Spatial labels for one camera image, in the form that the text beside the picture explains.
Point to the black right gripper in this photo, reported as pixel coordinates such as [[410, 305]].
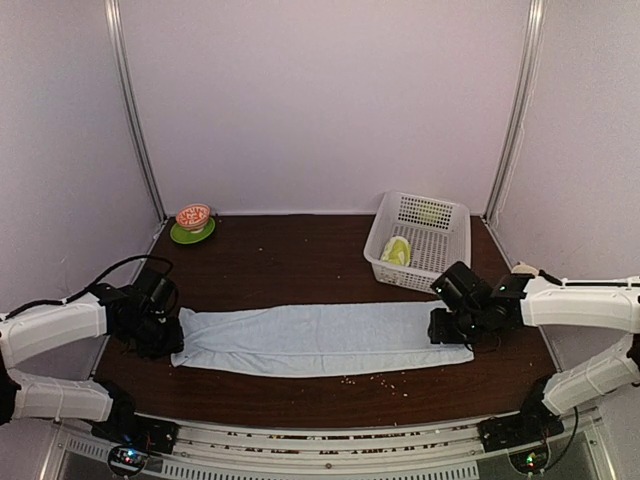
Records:
[[438, 331]]

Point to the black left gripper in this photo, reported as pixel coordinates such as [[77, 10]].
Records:
[[174, 342]]

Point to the white plastic basket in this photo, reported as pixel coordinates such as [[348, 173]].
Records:
[[438, 233]]

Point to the green patterned towel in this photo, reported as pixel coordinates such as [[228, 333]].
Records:
[[397, 251]]

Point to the light blue towel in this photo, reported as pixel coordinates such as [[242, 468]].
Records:
[[315, 340]]

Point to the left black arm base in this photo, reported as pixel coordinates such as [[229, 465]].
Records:
[[135, 430]]

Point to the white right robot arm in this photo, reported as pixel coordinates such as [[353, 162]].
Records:
[[529, 297]]

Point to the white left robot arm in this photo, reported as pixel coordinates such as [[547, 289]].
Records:
[[42, 326]]

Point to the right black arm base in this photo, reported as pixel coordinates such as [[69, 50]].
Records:
[[532, 423]]

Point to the beige patterned mug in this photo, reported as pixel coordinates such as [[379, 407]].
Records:
[[524, 269]]

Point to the green plate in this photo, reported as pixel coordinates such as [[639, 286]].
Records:
[[184, 237]]

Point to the red patterned bowl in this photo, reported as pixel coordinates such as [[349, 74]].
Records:
[[193, 218]]

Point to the aluminium front rail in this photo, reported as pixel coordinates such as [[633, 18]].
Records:
[[442, 450]]

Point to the right aluminium frame post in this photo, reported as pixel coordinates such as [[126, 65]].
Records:
[[524, 89]]

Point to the aluminium frame post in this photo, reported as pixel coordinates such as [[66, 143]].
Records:
[[524, 89], [133, 119]]

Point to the left aluminium frame post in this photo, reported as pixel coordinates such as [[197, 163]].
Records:
[[133, 119]]

